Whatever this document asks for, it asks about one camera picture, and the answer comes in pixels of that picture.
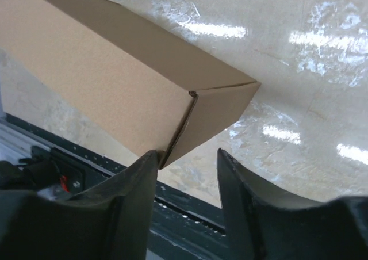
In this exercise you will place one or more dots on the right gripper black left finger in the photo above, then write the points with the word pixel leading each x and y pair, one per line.
pixel 111 220

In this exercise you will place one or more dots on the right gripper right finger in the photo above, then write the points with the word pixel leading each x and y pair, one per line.
pixel 264 221

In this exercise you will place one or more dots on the brown cardboard paper box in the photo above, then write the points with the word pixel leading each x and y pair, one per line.
pixel 143 85

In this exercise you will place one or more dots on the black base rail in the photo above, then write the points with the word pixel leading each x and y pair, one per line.
pixel 182 226

